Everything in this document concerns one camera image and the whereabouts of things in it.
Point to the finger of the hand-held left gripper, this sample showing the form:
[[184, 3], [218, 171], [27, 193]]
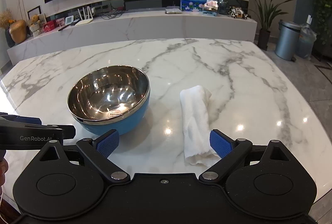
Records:
[[68, 132], [23, 120]]

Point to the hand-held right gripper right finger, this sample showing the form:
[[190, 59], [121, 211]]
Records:
[[220, 144]]

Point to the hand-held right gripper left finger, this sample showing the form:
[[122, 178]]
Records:
[[107, 143]]

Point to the white towel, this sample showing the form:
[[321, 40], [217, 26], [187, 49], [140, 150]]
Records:
[[195, 122]]

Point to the blue steel bowl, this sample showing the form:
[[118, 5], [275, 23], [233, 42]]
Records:
[[109, 99]]

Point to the person's left hand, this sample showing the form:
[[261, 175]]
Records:
[[3, 172]]

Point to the dark vase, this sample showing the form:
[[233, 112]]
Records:
[[9, 39]]

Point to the gold vase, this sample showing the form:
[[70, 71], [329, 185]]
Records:
[[18, 31]]

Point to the teddy bear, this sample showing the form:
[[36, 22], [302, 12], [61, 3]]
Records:
[[35, 25]]

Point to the red box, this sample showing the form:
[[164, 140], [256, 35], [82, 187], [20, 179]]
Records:
[[49, 26]]

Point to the black remote control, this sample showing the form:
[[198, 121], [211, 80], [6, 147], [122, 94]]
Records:
[[63, 28]]

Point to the dried flower bunch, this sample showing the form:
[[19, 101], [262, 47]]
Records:
[[6, 18]]

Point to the pink card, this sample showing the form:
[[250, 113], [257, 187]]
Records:
[[61, 22]]

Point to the framed certificate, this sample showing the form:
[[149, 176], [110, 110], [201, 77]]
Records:
[[34, 11]]

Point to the white desk clock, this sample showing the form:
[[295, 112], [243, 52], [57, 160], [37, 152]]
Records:
[[70, 20]]

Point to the white router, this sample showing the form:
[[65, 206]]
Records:
[[84, 21]]

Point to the long-leaf potted plant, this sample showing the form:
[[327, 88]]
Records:
[[264, 37]]

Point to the grey metal trash bin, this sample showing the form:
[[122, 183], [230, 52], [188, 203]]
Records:
[[286, 41]]

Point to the white marble media console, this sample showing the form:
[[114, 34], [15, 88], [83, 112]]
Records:
[[155, 25]]

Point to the black and white toy figures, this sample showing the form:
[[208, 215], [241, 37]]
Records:
[[238, 13]]

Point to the small colourful photo box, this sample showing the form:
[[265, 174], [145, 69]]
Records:
[[209, 9]]

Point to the glass jar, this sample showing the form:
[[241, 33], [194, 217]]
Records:
[[223, 7]]

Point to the dark planter cabinet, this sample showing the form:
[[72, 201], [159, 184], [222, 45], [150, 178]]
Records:
[[324, 52]]

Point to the grey set-top box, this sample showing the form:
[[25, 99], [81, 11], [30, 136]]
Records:
[[173, 10]]

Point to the leafy green plant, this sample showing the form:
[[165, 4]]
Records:
[[323, 5]]

